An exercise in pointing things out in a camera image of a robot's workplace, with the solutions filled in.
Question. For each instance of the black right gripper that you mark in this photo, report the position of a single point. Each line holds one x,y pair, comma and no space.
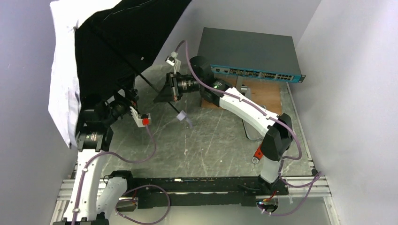
173,87

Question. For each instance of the black umbrella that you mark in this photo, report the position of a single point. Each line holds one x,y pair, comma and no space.
95,40

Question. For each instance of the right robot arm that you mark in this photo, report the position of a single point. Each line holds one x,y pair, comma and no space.
276,130

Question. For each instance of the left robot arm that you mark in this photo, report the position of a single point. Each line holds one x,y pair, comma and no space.
89,130

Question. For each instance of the plywood board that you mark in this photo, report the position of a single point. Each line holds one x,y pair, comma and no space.
265,93

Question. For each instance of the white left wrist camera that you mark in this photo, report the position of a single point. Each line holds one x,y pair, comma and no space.
141,120

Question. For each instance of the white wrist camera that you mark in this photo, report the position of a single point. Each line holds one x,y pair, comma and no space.
174,62
141,120

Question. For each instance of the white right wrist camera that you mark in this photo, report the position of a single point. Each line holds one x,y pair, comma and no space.
174,62

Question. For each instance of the metal switch stand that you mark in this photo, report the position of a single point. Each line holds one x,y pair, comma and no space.
243,89

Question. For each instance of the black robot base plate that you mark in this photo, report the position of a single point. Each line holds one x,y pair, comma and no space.
201,191

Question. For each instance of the grey network switch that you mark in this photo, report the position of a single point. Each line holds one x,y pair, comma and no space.
251,54

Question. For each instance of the red handled adjustable wrench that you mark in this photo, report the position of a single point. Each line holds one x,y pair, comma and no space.
257,156

